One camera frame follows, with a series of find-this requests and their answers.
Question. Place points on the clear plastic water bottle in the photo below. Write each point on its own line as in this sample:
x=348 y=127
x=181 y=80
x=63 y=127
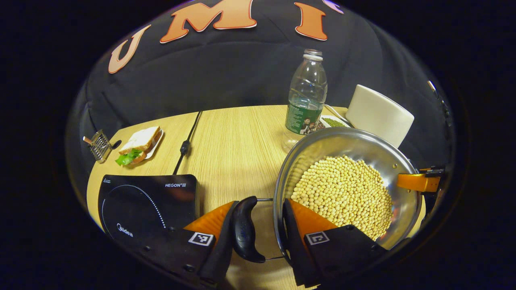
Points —
x=308 y=92

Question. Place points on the black backdrop cloth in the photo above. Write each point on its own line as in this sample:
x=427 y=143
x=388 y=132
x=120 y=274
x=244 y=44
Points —
x=225 y=72

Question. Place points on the small white plate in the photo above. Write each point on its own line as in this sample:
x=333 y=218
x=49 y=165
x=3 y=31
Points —
x=155 y=147

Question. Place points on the pile of yellow soybeans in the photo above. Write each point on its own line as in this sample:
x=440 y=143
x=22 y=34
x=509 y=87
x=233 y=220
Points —
x=346 y=193

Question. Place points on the black induction cooktop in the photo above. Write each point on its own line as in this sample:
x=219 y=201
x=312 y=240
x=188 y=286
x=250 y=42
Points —
x=149 y=205

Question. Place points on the white divided bean dish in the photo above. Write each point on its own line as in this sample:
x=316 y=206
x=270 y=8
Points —
x=332 y=122

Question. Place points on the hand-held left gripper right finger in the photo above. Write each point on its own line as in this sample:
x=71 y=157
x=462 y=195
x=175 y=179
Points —
x=292 y=241

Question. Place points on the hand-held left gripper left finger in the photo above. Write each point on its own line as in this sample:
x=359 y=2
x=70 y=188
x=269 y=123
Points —
x=219 y=249

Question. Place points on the sandwich with lettuce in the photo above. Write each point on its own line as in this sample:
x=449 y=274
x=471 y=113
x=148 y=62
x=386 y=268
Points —
x=139 y=141

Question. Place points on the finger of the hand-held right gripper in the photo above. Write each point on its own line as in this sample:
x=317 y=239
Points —
x=419 y=183

